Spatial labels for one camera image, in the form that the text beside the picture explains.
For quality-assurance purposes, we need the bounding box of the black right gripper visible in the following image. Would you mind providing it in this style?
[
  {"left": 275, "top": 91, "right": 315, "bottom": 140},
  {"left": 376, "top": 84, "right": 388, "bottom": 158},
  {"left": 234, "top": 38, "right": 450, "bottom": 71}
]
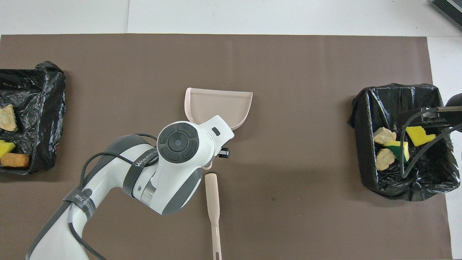
[{"left": 422, "top": 106, "right": 462, "bottom": 127}]

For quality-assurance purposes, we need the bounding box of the notched yellow sponge piece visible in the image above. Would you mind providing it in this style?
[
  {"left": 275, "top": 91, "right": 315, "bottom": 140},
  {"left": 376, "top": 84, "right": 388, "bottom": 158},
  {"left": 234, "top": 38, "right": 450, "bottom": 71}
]
[{"left": 404, "top": 125, "right": 436, "bottom": 147}]

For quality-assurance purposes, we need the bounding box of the pink brush with black bristles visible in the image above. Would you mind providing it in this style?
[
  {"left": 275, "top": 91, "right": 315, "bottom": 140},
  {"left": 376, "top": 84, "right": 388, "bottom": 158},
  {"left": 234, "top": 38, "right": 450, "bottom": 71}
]
[{"left": 205, "top": 173, "right": 222, "bottom": 260}]

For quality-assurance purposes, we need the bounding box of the pink plastic dustpan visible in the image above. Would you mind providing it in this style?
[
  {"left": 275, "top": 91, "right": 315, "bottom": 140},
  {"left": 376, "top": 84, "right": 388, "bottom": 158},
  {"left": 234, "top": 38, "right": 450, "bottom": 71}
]
[{"left": 184, "top": 87, "right": 253, "bottom": 170}]

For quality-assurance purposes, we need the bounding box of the small yellow green sponge piece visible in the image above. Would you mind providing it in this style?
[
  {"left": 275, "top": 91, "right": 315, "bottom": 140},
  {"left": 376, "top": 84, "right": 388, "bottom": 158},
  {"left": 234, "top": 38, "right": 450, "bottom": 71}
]
[{"left": 383, "top": 140, "right": 410, "bottom": 163}]

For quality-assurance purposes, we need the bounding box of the croissant piece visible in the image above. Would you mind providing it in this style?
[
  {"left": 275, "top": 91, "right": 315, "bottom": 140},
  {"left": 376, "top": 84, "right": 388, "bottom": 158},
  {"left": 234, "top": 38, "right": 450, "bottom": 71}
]
[
  {"left": 373, "top": 127, "right": 397, "bottom": 145},
  {"left": 376, "top": 148, "right": 396, "bottom": 171}
]

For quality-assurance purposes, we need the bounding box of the brown bread roll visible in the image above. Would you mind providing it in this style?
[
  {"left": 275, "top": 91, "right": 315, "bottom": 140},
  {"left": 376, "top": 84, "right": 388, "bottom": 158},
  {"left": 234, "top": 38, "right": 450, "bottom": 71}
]
[{"left": 1, "top": 153, "right": 30, "bottom": 168}]

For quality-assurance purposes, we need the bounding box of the beige bread chunk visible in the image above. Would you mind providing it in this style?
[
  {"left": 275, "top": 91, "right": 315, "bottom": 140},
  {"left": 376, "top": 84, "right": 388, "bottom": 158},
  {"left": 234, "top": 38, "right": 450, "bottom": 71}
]
[{"left": 0, "top": 104, "right": 18, "bottom": 132}]

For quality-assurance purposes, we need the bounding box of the black bag lined bin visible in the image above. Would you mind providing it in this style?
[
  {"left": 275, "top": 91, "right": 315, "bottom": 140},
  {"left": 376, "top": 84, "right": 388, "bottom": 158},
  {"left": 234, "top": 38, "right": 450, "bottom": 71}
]
[
  {"left": 347, "top": 83, "right": 461, "bottom": 202},
  {"left": 0, "top": 61, "right": 67, "bottom": 176}
]

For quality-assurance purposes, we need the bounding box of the grey ribbed device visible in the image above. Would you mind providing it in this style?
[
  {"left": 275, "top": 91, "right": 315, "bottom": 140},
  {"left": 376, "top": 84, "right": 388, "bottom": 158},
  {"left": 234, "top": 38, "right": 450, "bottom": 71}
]
[{"left": 430, "top": 0, "right": 462, "bottom": 31}]

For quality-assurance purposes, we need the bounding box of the brown table mat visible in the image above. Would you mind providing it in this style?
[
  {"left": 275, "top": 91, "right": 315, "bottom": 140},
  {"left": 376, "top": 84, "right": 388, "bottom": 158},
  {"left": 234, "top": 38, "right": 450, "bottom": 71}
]
[{"left": 0, "top": 34, "right": 452, "bottom": 260}]

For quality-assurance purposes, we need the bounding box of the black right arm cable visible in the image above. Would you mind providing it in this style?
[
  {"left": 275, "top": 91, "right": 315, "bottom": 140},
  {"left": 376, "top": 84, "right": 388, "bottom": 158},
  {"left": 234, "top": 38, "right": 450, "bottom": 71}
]
[{"left": 400, "top": 107, "right": 462, "bottom": 178}]

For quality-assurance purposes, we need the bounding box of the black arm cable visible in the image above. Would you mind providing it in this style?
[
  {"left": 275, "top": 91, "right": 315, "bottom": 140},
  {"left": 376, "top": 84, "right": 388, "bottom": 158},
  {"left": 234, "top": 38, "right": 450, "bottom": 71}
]
[
  {"left": 68, "top": 134, "right": 159, "bottom": 260},
  {"left": 400, "top": 107, "right": 462, "bottom": 178}
]

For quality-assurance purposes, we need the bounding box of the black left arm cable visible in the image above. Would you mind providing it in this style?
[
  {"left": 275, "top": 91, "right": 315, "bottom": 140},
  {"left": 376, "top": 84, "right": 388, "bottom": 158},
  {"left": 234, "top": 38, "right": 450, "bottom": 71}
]
[{"left": 68, "top": 134, "right": 159, "bottom": 260}]

